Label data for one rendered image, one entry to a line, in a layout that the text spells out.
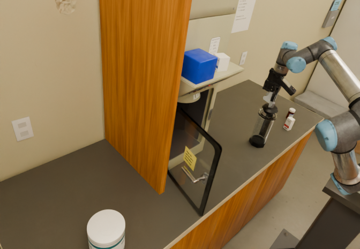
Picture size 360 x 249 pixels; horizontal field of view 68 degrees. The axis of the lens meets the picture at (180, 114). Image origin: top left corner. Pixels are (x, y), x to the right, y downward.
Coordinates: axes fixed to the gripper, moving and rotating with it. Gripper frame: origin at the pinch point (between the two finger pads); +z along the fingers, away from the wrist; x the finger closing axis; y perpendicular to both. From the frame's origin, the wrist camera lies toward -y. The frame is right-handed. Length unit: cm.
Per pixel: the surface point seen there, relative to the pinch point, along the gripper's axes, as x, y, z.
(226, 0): 37, 25, -54
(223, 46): 32, 24, -35
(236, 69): 35.4, 14.1, -28.3
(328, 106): -222, -37, 90
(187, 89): 62, 22, -26
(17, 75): 92, 82, -19
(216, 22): 40, 25, -46
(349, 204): 11, -56, 31
